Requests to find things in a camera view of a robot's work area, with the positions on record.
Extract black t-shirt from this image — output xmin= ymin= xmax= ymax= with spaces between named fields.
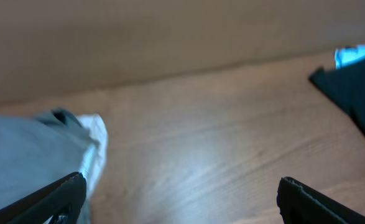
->
xmin=308 ymin=59 xmax=365 ymax=136

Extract folded grey shorts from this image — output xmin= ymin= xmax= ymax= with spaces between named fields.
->
xmin=0 ymin=108 xmax=93 ymax=209

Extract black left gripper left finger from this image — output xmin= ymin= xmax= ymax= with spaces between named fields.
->
xmin=0 ymin=172 xmax=86 ymax=224

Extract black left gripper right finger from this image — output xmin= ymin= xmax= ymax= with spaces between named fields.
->
xmin=277 ymin=177 xmax=365 ymax=224

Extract light blue printed t-shirt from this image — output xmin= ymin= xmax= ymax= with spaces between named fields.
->
xmin=335 ymin=45 xmax=365 ymax=69

